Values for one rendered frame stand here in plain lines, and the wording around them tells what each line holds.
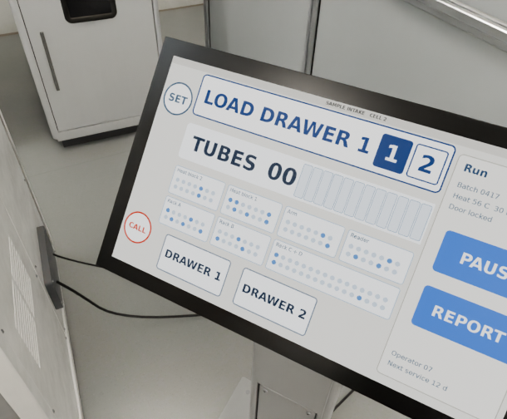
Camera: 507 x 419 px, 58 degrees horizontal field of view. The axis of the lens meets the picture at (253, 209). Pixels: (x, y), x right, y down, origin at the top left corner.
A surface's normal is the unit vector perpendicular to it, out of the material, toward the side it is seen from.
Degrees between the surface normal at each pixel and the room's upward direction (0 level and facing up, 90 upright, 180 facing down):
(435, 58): 90
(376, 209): 50
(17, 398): 90
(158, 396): 0
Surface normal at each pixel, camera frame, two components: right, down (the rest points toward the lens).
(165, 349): 0.03, -0.73
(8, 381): 0.40, 0.64
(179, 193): -0.34, 0.00
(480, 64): -0.89, 0.30
